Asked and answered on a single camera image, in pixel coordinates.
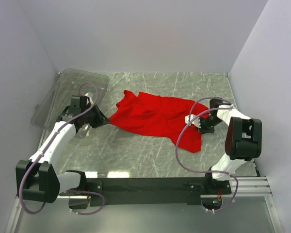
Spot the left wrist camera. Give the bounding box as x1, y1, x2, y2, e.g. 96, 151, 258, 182
84, 92, 94, 104

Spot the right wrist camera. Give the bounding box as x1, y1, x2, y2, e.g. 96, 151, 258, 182
185, 114, 201, 129

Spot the red t shirt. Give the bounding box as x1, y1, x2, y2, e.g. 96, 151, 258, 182
108, 89, 210, 154

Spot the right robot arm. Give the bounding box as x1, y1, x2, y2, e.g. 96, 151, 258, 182
198, 98, 262, 194

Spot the black base beam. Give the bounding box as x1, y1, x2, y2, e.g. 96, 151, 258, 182
73, 177, 232, 207

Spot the aluminium rail frame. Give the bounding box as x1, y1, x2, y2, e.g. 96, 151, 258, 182
6, 177, 283, 233

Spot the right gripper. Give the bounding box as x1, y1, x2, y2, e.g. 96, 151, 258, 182
194, 116, 223, 134

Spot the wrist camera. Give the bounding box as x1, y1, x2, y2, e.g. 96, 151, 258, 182
185, 114, 201, 129
84, 92, 94, 104

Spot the clear plastic bin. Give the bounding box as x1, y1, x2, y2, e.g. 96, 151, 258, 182
31, 68, 110, 142

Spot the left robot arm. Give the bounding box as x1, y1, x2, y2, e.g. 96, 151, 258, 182
16, 92, 110, 203

